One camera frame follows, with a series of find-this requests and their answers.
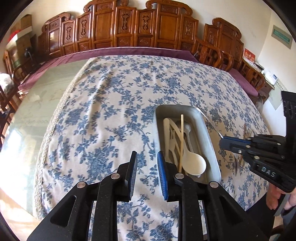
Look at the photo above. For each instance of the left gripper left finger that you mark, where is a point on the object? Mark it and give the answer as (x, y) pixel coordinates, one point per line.
(127, 172)

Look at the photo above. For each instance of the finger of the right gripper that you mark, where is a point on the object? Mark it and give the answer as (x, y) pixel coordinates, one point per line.
(235, 145)

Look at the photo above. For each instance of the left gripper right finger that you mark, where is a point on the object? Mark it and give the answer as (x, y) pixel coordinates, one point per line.
(170, 185)

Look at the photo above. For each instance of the white long-handled ladle spoon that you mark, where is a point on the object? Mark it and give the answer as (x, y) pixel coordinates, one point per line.
(194, 164)

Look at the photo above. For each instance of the person's right hand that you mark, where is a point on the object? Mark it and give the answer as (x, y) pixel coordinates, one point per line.
(274, 194)

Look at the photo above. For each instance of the white plastic fork in tray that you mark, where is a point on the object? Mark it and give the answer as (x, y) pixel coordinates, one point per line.
(172, 146)

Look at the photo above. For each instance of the beige spoon in tray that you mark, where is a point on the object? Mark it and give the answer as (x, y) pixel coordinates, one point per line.
(187, 130)

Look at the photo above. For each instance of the grey metal utensil tray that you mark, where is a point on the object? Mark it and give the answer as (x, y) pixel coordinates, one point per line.
(199, 137)

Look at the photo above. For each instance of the wooden side table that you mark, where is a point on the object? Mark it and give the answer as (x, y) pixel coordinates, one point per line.
(256, 79)

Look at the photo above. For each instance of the light bamboo chopstick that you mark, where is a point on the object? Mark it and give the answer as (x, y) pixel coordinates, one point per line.
(181, 143)

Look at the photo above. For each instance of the blue floral tablecloth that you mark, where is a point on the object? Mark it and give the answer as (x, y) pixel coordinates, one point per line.
(107, 112)

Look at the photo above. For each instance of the red greeting card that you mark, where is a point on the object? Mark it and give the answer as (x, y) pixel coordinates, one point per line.
(248, 56)

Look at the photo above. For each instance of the carved wooden armchair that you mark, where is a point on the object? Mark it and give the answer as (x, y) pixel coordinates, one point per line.
(212, 56)

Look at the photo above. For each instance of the white wall panel box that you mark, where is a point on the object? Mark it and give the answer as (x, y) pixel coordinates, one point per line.
(275, 94)

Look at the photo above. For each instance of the green wall sign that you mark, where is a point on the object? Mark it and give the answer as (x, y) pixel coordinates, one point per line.
(282, 36)

